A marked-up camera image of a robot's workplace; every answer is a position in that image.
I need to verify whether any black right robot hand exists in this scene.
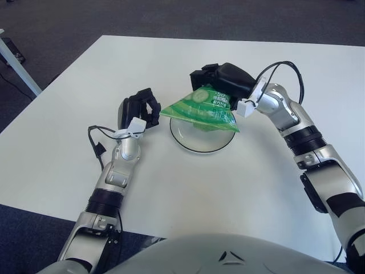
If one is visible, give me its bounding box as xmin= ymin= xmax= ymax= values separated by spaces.
xmin=189 ymin=62 xmax=257 ymax=111

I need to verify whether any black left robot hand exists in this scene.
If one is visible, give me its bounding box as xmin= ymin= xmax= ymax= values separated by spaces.
xmin=118 ymin=87 xmax=162 ymax=134

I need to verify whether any green potato chips bag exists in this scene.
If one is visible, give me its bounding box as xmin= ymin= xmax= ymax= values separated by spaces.
xmin=159 ymin=84 xmax=241 ymax=134

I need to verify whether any white plate with black rim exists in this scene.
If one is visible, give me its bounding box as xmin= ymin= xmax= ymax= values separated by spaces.
xmin=169 ymin=116 xmax=236 ymax=154

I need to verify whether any white desk leg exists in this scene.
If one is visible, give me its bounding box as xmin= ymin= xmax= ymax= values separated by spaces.
xmin=0 ymin=28 xmax=43 ymax=96

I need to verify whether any grey robot torso shell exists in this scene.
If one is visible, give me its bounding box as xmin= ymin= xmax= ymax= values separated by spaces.
xmin=34 ymin=233 xmax=347 ymax=274

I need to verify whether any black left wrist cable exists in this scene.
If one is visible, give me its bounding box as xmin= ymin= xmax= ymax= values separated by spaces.
xmin=87 ymin=125 xmax=124 ymax=170

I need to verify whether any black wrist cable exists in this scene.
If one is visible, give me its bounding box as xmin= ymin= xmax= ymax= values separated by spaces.
xmin=256 ymin=61 xmax=305 ymax=105
xmin=87 ymin=125 xmax=124 ymax=170

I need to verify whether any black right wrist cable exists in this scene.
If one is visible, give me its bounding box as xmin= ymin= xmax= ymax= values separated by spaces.
xmin=256 ymin=61 xmax=305 ymax=105

